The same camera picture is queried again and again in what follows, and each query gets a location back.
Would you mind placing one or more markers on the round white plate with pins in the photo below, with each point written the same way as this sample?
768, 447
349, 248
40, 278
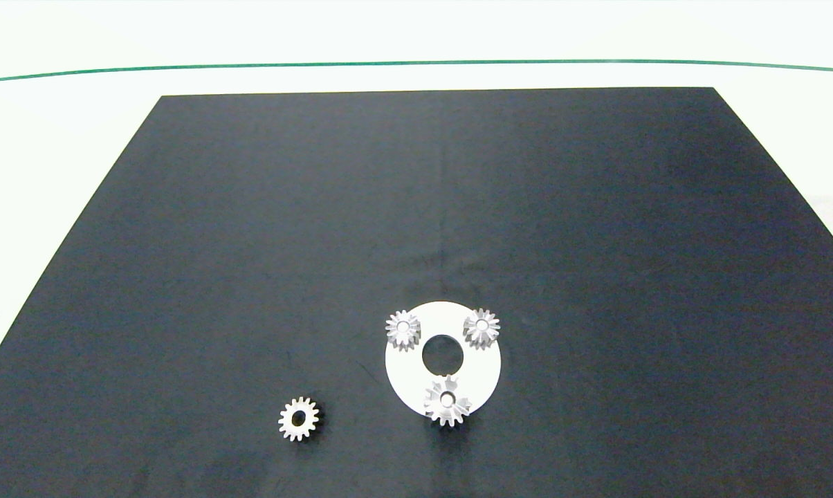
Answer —
406, 373

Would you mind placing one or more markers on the dark mat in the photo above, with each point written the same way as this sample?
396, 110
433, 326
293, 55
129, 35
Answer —
458, 207

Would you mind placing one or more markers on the small steel gear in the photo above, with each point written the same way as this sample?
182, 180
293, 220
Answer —
309, 419
393, 324
490, 325

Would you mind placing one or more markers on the large steel gear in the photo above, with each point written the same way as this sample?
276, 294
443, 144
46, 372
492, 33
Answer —
435, 404

